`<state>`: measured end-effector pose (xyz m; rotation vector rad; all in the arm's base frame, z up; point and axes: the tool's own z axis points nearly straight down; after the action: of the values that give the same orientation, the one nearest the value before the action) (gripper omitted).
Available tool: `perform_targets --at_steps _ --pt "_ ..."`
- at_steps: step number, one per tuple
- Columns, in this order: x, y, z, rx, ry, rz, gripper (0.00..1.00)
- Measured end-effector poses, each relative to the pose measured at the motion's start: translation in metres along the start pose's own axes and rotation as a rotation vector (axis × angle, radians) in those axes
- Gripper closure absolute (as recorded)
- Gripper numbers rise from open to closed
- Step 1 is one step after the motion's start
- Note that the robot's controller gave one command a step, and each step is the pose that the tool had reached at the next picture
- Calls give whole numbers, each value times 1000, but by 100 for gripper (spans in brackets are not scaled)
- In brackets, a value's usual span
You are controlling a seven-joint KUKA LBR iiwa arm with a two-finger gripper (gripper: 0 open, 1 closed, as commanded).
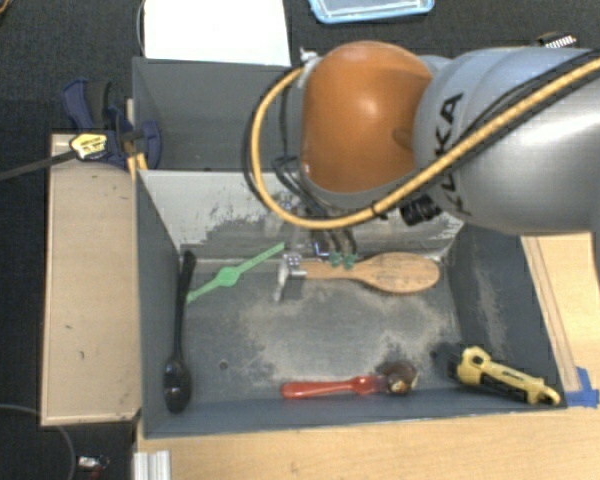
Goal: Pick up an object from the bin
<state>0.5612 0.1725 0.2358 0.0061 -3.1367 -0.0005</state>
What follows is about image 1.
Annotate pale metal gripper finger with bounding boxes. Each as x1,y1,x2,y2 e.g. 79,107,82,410
285,253,307,301
272,260,290,303

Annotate green plastic wristband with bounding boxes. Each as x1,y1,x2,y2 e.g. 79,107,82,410
185,241,286,305

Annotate grey metal bin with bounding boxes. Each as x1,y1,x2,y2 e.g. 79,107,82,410
131,56,569,439

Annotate wooden hairbrush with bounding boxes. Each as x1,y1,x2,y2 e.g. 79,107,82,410
299,251,441,295

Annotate black plastic spoon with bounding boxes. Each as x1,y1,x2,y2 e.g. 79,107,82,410
162,250,197,414

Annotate pale wood board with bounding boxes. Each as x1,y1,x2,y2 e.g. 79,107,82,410
39,133,144,427

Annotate yellow and black tool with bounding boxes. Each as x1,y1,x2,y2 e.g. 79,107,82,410
447,345,563,407

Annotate black cylinder on white bracket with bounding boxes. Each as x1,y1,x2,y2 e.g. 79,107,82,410
398,192,444,228

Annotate red-handled brown brush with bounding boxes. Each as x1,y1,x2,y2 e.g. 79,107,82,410
280,360,421,401

